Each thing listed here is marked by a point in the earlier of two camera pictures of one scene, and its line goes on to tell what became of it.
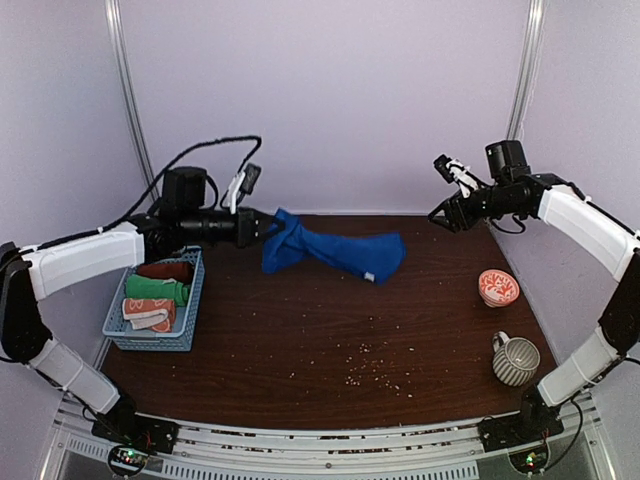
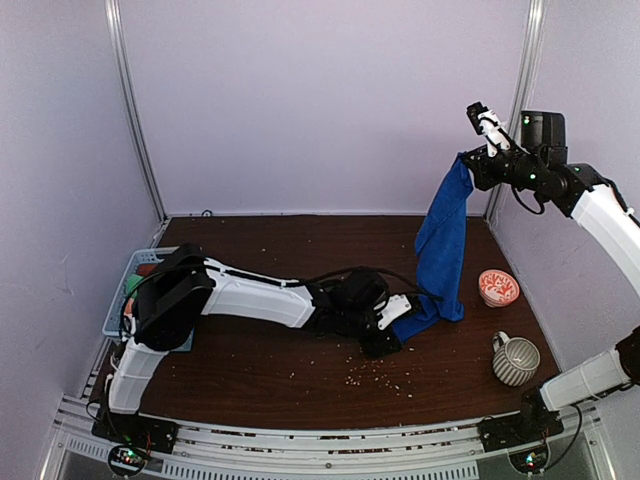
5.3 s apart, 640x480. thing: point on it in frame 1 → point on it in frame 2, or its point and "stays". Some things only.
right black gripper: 457,206 → 484,179
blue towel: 374,257 → 440,252
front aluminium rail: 451,452 stays
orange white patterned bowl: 498,287 stays
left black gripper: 246,226 → 380,346
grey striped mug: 515,360 stays
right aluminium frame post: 527,66 stays
